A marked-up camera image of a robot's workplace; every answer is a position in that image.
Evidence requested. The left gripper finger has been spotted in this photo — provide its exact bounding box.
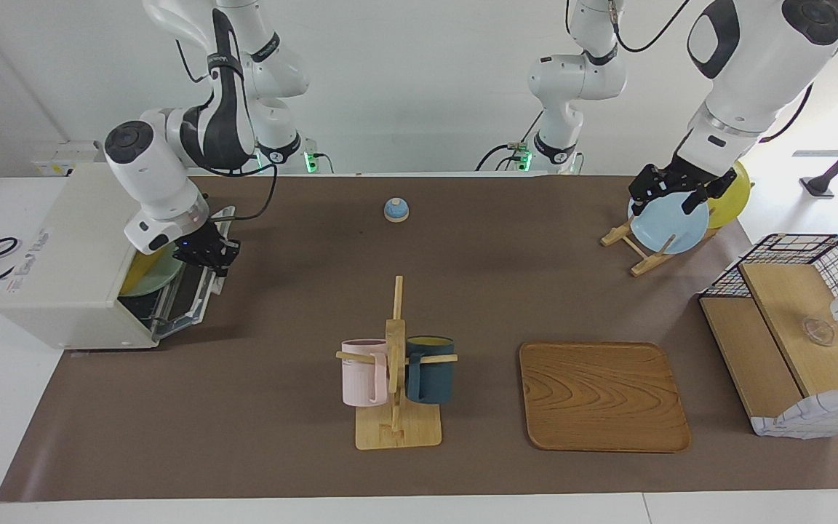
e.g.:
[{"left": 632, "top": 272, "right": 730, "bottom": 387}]
[
  {"left": 682, "top": 172, "right": 738, "bottom": 216},
  {"left": 628, "top": 166, "right": 663, "bottom": 218}
]

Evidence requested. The pale green plate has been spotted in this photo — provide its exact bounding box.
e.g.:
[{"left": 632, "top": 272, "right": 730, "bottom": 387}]
[{"left": 122, "top": 249, "right": 184, "bottom": 298}]

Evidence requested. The glass oven door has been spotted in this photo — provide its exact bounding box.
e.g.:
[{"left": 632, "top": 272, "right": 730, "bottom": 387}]
[{"left": 148, "top": 218, "right": 235, "bottom": 343}]

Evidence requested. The white toaster oven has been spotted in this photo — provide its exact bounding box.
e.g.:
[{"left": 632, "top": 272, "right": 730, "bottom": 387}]
[{"left": 0, "top": 162, "right": 201, "bottom": 350}]

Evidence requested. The yellow plate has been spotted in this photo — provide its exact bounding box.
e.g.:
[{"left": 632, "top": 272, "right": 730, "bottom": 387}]
[{"left": 706, "top": 160, "right": 752, "bottom": 230}]

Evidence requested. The light blue plate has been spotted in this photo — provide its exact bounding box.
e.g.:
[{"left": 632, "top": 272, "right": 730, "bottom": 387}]
[{"left": 628, "top": 195, "right": 711, "bottom": 255}]

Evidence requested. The wooden plate rack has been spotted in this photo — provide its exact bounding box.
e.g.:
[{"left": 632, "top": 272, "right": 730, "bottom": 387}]
[{"left": 601, "top": 217, "right": 722, "bottom": 277}]

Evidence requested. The white power strip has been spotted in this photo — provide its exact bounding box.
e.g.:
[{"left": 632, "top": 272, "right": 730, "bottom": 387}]
[{"left": 32, "top": 142, "right": 111, "bottom": 177}]

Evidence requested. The brown table mat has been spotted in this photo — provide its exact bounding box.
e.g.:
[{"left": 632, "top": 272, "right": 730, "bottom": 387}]
[{"left": 0, "top": 175, "right": 838, "bottom": 503}]

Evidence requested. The small clear glass bowl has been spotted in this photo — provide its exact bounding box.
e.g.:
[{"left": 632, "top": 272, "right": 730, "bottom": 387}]
[{"left": 801, "top": 317, "right": 837, "bottom": 346}]

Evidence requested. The pink mug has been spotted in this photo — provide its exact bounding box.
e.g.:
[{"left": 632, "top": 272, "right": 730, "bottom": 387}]
[{"left": 340, "top": 339, "right": 391, "bottom": 407}]

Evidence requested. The wooden serving tray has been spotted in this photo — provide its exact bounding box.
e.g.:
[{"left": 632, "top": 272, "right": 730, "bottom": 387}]
[{"left": 519, "top": 341, "right": 692, "bottom": 453}]

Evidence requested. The dark teal mug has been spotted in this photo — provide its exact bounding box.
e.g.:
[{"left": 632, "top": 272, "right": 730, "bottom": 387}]
[{"left": 404, "top": 336, "right": 456, "bottom": 405}]

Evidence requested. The wooden mug tree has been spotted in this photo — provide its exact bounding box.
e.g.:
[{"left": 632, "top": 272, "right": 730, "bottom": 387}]
[{"left": 335, "top": 275, "right": 458, "bottom": 450}]

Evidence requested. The white checked cloth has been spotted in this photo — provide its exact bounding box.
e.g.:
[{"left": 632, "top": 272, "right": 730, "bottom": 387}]
[{"left": 750, "top": 384, "right": 838, "bottom": 440}]

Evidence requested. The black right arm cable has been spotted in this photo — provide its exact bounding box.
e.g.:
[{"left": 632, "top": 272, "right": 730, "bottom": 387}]
[{"left": 172, "top": 40, "right": 279, "bottom": 223}]

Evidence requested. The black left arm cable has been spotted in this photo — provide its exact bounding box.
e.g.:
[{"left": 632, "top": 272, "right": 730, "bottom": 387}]
[{"left": 564, "top": 0, "right": 838, "bottom": 144}]

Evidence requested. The wooden shelf with wire frame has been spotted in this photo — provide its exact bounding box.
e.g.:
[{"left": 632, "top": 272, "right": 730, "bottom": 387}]
[{"left": 699, "top": 233, "right": 838, "bottom": 437}]

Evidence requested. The black arm base cable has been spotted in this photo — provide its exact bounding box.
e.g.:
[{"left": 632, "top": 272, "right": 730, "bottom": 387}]
[{"left": 476, "top": 109, "right": 543, "bottom": 172}]

